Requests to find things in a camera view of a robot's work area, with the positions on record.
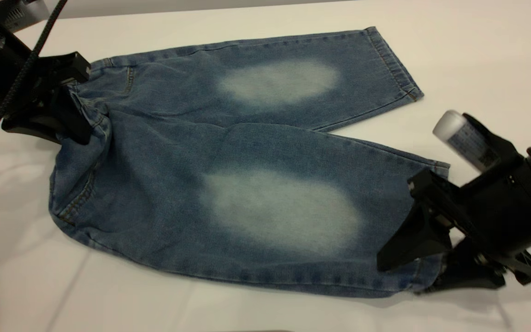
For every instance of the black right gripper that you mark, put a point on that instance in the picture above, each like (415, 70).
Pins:
(500, 216)

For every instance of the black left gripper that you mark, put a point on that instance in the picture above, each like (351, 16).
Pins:
(39, 74)

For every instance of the blue denim jeans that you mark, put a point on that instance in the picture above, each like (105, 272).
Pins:
(201, 147)

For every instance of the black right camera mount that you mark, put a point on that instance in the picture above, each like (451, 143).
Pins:
(500, 152)

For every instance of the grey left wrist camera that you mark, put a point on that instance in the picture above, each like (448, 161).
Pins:
(21, 14)

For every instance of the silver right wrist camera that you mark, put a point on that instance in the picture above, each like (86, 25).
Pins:
(459, 133)

